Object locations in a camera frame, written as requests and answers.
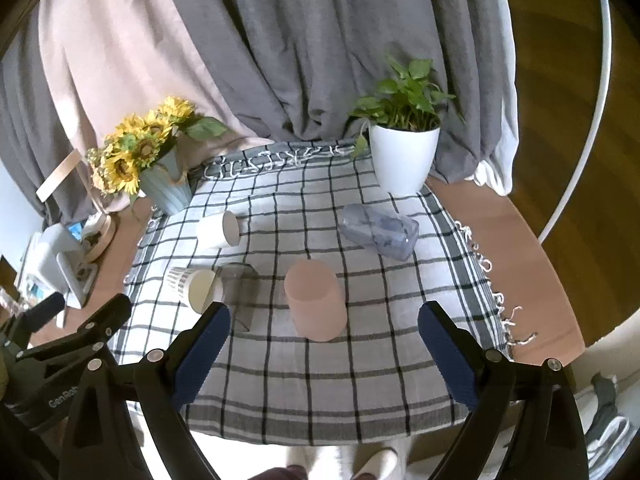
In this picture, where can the white desktop device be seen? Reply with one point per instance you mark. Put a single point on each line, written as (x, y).
(56, 260)

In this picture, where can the checkered tablecloth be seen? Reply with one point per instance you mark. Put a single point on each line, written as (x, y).
(271, 385)

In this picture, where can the smoky transparent square cup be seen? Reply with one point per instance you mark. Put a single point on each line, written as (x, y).
(237, 287)

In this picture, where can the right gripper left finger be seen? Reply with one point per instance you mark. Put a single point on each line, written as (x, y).
(99, 440)

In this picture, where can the white pot green plant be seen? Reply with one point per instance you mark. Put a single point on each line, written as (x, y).
(400, 126)

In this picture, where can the clear blue plastic cup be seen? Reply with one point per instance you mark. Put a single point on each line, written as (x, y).
(389, 234)

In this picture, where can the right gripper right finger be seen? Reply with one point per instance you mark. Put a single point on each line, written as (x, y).
(548, 441)

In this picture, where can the white cup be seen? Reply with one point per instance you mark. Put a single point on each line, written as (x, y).
(218, 231)

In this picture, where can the pink cup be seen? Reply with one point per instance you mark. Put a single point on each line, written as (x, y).
(315, 300)

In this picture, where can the sunflower bouquet in blue vase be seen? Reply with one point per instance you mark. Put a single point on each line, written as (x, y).
(139, 142)

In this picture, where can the pink curtain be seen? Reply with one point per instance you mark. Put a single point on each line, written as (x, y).
(107, 59)

